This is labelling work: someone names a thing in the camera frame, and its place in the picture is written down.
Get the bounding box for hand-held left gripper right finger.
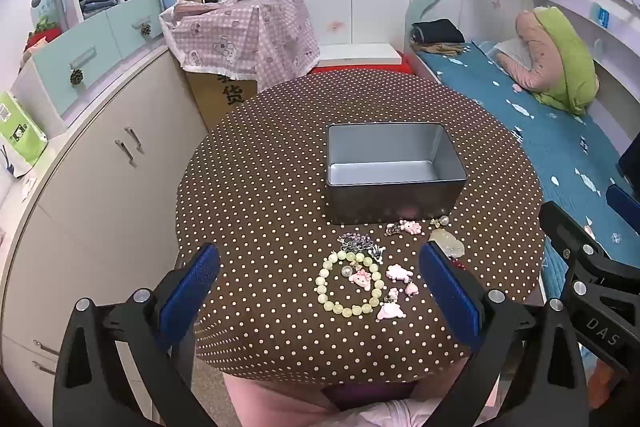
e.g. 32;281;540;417
419;242;588;427

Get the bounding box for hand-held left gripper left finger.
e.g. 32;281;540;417
52;243;221;427

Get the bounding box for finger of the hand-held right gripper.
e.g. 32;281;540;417
539;201;640;290
606;184;640;230

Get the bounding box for pale jade pendant red cord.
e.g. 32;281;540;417
427;228;467;269

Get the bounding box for pink cat keychain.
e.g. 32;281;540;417
385;219;424;237

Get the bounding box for pale yellow bead bracelet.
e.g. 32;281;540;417
316;249;387;319

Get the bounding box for rectangular metal tin box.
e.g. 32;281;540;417
326;122;468;226

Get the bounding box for small pink charm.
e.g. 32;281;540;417
388;282;419;303

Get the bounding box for white pink hair clip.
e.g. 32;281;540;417
386;263;415;283

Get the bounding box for pink star-shaped charm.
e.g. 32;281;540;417
377;300;405;321

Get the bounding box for white low cabinet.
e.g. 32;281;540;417
0;41;212;427

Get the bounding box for round polka-dot table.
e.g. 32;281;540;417
175;69;546;380

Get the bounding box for blue printed bed sheet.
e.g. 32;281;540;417
410;39;640;268

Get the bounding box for person's pink trousers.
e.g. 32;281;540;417
224;357;501;427

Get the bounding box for pink and green pillows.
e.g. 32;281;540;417
495;6;602;116

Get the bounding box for cardboard box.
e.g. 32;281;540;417
186;68;261;132

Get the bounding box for folded tan clothes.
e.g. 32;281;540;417
410;39;474;58

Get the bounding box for green tissue pack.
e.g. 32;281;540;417
0;91;49;168

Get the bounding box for red mat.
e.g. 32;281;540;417
309;51;417;80

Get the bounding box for folded black clothes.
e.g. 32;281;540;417
412;19;466;45

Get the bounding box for white flat box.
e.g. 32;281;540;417
312;44;402;68

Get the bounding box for teal drawer unit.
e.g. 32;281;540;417
30;0;167;118

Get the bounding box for pink checkered cloth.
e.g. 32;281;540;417
159;0;321;92

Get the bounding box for red and green ornament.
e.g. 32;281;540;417
25;18;62;52

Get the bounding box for folded dark jeans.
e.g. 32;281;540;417
79;0;121;16

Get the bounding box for silver chain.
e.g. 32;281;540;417
337;233;386;263

